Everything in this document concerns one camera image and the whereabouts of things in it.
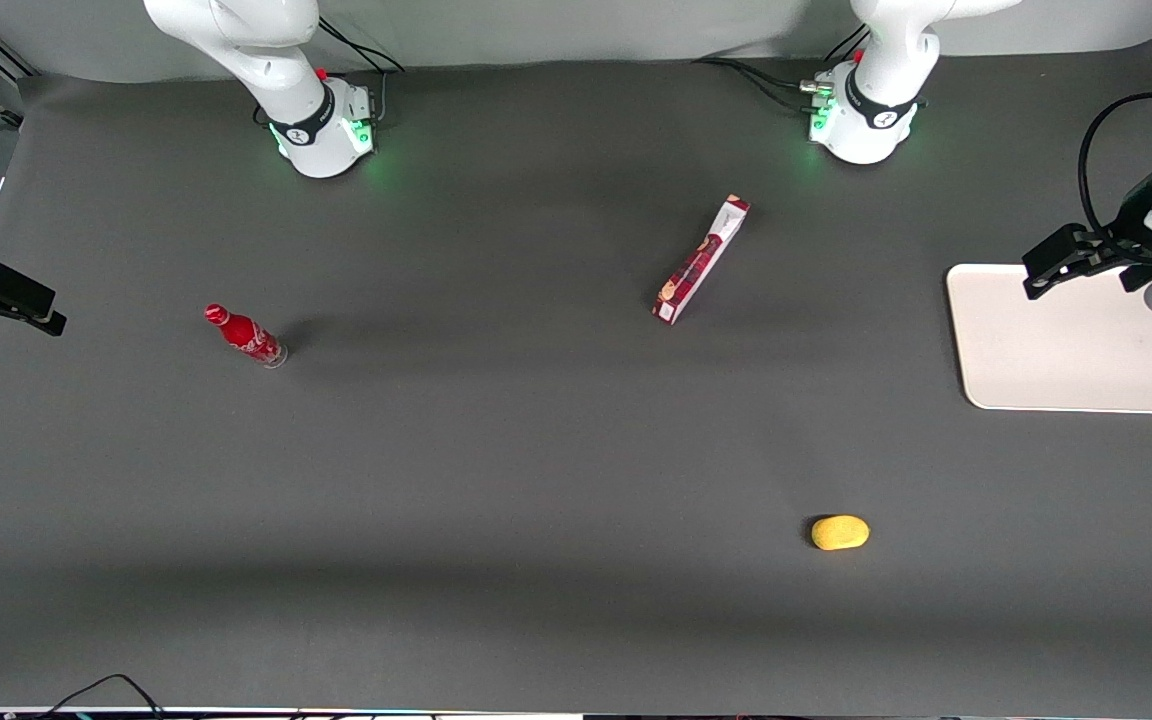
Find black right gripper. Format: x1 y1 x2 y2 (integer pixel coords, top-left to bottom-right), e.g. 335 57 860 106
0 245 68 338

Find red cookie box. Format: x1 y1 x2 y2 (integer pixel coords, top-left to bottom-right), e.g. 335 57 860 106
652 195 752 326

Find white plastic tray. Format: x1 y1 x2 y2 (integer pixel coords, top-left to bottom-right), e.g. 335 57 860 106
946 263 1152 415

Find red soda bottle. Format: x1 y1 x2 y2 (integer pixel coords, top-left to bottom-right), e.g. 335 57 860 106
203 304 289 369

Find yellow sponge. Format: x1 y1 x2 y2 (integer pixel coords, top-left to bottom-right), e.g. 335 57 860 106
811 515 871 552

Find dark grey table mat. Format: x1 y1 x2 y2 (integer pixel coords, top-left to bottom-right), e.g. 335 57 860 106
0 38 1152 717

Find black left arm wrist cable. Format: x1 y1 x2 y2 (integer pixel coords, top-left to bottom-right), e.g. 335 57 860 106
1079 90 1152 253

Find thin black cable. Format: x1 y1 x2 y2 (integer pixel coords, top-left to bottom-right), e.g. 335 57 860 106
36 674 167 719

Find black left arm base cables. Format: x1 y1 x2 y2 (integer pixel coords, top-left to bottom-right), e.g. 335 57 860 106
693 25 872 113

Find black arm base cables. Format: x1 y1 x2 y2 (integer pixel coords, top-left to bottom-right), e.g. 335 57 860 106
693 25 872 113
254 18 405 127

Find black right arm base cables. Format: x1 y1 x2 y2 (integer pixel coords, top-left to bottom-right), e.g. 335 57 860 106
254 18 405 127

